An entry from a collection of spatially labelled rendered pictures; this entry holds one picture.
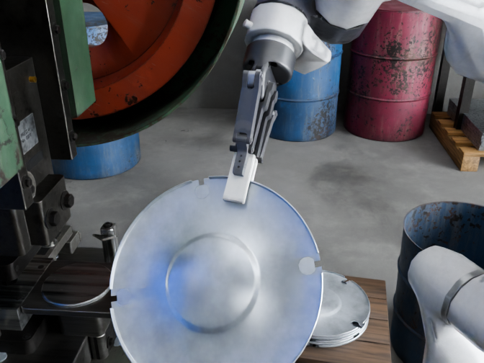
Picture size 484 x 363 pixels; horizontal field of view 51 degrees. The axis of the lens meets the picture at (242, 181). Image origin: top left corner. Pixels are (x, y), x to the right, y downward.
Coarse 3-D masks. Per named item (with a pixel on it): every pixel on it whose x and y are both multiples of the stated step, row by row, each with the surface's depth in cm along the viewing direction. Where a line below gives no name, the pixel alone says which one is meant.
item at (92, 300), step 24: (72, 264) 96; (96, 264) 96; (48, 288) 89; (72, 288) 89; (96, 288) 89; (24, 312) 86; (48, 312) 85; (72, 312) 85; (96, 312) 85; (96, 336) 90
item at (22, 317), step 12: (36, 264) 97; (48, 264) 97; (24, 276) 93; (36, 276) 93; (0, 288) 90; (12, 288) 90; (24, 288) 90; (0, 300) 87; (12, 300) 87; (0, 312) 86; (12, 312) 85; (0, 324) 87; (12, 324) 87; (24, 324) 88
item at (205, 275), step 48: (192, 192) 71; (144, 240) 71; (192, 240) 69; (240, 240) 67; (288, 240) 66; (144, 288) 69; (192, 288) 66; (240, 288) 65; (288, 288) 64; (144, 336) 67; (192, 336) 65; (240, 336) 64; (288, 336) 62
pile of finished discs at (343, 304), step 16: (336, 288) 152; (352, 288) 152; (336, 304) 145; (352, 304) 145; (368, 304) 145; (320, 320) 140; (336, 320) 140; (352, 320) 140; (368, 320) 144; (320, 336) 134; (336, 336) 134; (352, 336) 137
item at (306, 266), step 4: (300, 260) 65; (304, 260) 65; (308, 260) 64; (312, 260) 64; (300, 264) 64; (304, 264) 64; (308, 264) 64; (312, 264) 64; (300, 268) 64; (304, 268) 64; (308, 268) 64; (312, 268) 64; (304, 272) 64; (308, 272) 64; (312, 272) 64
